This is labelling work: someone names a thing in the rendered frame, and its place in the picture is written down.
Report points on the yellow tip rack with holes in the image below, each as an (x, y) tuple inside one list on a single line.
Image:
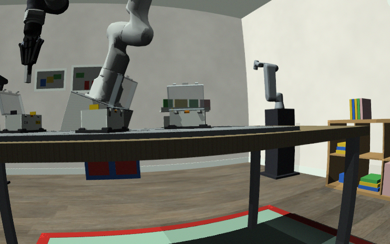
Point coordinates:
[(96, 106)]

